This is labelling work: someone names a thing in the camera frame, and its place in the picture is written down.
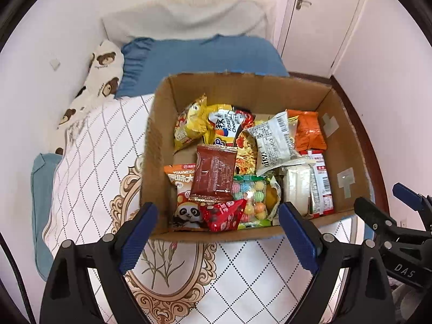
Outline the yellow red noodle packet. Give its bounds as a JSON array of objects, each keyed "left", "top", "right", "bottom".
[{"left": 205, "top": 103, "right": 255, "bottom": 149}]

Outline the blue pillow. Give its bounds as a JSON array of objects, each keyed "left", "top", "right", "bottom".
[{"left": 114, "top": 35, "right": 290, "bottom": 100}]

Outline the white plain snack packet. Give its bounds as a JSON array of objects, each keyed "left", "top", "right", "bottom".
[{"left": 282, "top": 164, "right": 313, "bottom": 217}]

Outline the orange snack packet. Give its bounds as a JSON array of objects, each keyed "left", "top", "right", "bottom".
[{"left": 286, "top": 109, "right": 328, "bottom": 152}]

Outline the noodle picture packet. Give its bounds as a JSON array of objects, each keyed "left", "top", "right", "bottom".
[{"left": 234, "top": 130, "right": 261, "bottom": 177}]

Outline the red white instant noodle packet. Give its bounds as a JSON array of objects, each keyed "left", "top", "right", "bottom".
[{"left": 302, "top": 149, "right": 335, "bottom": 217}]

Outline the colourful candy ball bag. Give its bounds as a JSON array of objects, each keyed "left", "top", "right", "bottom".
[{"left": 233, "top": 175, "right": 275, "bottom": 231}]

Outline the white door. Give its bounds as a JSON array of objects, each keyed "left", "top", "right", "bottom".
[{"left": 278, "top": 0, "right": 367, "bottom": 77}]

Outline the bear print pillow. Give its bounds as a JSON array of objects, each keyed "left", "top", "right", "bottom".
[{"left": 56, "top": 40, "right": 125, "bottom": 156}]

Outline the brown snack packet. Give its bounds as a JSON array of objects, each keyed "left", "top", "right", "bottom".
[{"left": 188, "top": 144, "right": 237, "bottom": 202}]

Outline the black cable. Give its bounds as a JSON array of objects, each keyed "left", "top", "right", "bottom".
[{"left": 0, "top": 233, "right": 36, "bottom": 324}]

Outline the orange panda snack bag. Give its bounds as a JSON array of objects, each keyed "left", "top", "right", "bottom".
[{"left": 164, "top": 164, "right": 210, "bottom": 232}]

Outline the blue blanket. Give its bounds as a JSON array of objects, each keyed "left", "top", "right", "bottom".
[{"left": 31, "top": 153, "right": 65, "bottom": 281}]

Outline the yellow round snack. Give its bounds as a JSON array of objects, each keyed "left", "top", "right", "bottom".
[{"left": 265, "top": 177, "right": 282, "bottom": 211}]

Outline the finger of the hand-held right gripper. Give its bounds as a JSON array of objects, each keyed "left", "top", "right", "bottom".
[
  {"left": 353, "top": 197, "right": 399, "bottom": 245},
  {"left": 391, "top": 182, "right": 432, "bottom": 218}
]

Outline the yellow panda snack bag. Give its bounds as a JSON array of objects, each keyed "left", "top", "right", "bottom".
[{"left": 173, "top": 94, "right": 208, "bottom": 153}]

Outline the cardboard box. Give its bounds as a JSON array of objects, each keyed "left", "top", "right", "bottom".
[{"left": 139, "top": 71, "right": 375, "bottom": 244}]

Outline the red snack packet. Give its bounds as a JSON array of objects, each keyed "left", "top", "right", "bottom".
[{"left": 202, "top": 198, "right": 248, "bottom": 233}]

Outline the grey white pillow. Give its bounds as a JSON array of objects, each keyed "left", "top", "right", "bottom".
[{"left": 101, "top": 0, "right": 275, "bottom": 41}]

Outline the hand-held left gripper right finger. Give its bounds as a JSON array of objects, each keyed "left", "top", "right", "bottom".
[{"left": 278, "top": 202, "right": 395, "bottom": 324}]

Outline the white patterned quilt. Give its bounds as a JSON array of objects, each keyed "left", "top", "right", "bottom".
[{"left": 42, "top": 93, "right": 358, "bottom": 324}]

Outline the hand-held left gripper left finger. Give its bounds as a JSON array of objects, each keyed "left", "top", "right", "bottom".
[{"left": 40, "top": 202, "right": 159, "bottom": 324}]

